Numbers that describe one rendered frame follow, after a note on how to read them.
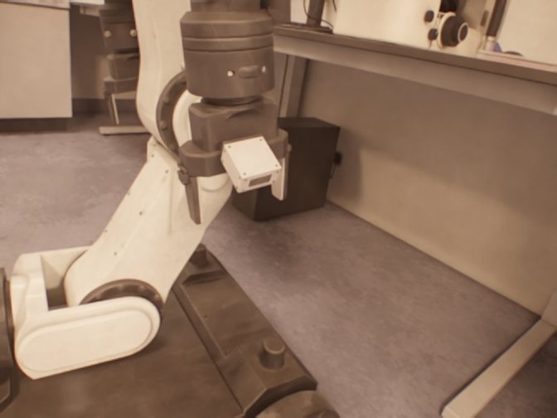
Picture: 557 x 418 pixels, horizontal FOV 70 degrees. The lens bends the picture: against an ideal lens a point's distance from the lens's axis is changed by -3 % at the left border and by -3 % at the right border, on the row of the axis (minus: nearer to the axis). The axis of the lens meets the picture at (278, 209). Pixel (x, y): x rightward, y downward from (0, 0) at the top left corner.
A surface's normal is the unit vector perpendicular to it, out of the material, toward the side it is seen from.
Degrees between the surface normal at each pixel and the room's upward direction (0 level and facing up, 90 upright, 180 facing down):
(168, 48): 90
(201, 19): 54
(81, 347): 90
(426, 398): 0
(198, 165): 98
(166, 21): 90
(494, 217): 90
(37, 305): 0
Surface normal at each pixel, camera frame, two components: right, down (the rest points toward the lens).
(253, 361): 0.15, -0.91
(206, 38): -0.30, 0.48
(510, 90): -0.77, 0.14
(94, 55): 0.62, 0.39
